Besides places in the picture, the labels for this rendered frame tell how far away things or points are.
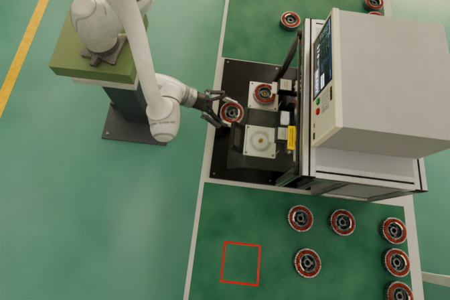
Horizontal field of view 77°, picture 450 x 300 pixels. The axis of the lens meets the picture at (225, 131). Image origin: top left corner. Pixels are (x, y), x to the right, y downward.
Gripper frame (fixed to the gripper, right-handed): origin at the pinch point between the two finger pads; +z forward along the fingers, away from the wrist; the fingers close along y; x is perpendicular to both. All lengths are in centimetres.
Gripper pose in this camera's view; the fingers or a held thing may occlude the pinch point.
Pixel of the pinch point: (231, 113)
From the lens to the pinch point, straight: 134.2
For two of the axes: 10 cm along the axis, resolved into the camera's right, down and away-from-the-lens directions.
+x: -5.6, 2.2, 8.0
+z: 8.2, 2.8, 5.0
